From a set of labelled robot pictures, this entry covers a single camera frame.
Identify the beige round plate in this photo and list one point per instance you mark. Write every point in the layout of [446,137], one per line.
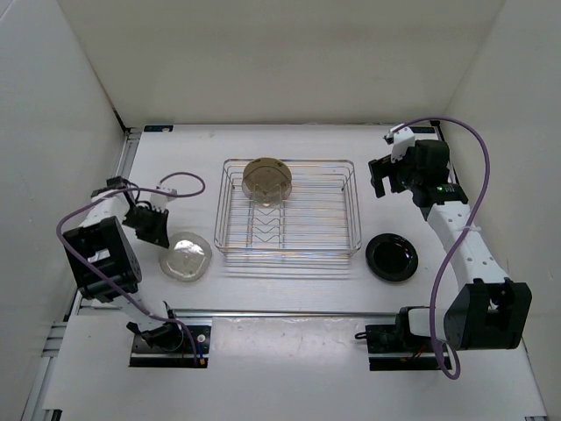
[268,164]

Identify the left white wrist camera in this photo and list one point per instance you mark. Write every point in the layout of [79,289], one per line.
[161,197]

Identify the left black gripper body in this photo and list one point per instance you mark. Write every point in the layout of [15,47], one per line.
[147,223]

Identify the black round plate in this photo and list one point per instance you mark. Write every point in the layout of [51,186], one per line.
[391,258]

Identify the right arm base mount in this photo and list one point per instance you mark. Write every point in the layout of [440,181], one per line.
[390,350]

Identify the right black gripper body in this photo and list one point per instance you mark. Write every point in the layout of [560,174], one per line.
[401,174]

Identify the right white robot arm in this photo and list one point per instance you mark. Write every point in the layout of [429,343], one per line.
[490,310]

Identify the clear plate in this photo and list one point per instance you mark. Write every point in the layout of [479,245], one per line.
[265,193]
[187,258]

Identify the chrome wire dish rack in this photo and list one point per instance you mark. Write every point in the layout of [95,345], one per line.
[319,219]

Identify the metal rail bar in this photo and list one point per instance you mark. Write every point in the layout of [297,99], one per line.
[209,313]

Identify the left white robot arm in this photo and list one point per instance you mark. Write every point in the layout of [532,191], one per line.
[105,267]

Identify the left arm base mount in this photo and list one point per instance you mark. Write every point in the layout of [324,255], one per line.
[169,347]

